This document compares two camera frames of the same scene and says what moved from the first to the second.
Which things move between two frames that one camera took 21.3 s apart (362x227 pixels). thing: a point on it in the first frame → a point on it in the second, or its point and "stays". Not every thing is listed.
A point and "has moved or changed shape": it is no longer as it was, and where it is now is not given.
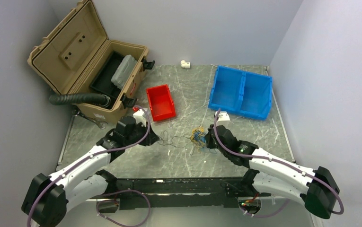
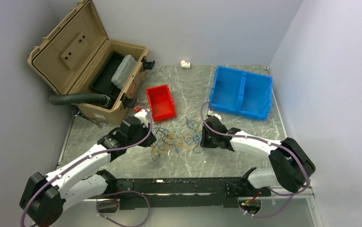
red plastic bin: (161, 102) stays
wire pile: (174, 137) has moved or changed shape
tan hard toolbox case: (72, 50) stays
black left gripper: (151, 139) stays
